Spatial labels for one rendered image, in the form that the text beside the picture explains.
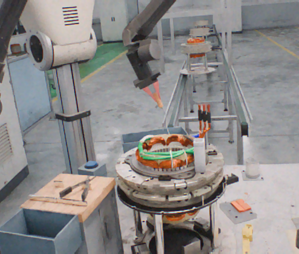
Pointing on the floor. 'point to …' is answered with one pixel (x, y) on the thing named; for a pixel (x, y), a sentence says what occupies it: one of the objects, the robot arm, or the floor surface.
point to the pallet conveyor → (243, 127)
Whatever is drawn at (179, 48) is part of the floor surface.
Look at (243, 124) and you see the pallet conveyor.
